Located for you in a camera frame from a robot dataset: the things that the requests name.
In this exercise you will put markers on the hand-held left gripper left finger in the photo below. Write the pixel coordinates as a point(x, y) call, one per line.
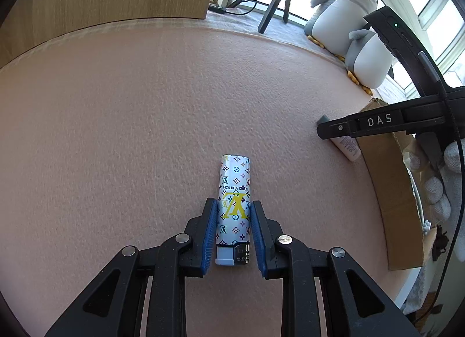
point(210, 235)

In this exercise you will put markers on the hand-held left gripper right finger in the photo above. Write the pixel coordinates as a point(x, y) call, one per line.
point(258, 239)

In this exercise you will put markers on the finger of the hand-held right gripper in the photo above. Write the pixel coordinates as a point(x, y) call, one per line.
point(377, 120)

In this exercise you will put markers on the small beige lotion bottle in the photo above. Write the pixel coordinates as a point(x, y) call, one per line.
point(348, 148)

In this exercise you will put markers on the white patterned lighter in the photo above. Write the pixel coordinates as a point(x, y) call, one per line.
point(234, 191)

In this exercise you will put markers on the cardboard box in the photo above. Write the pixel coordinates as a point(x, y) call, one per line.
point(392, 195)

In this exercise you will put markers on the person's right hand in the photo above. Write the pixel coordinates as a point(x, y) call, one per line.
point(434, 188)

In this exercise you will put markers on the small penguin plush toy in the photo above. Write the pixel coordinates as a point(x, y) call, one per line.
point(367, 60)

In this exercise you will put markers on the large penguin plush toy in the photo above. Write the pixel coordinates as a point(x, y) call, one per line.
point(338, 13)

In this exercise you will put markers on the grey ball cluster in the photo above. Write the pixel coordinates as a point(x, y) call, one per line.
point(427, 228)

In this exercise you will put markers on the black power strip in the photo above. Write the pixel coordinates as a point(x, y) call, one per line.
point(218, 8)

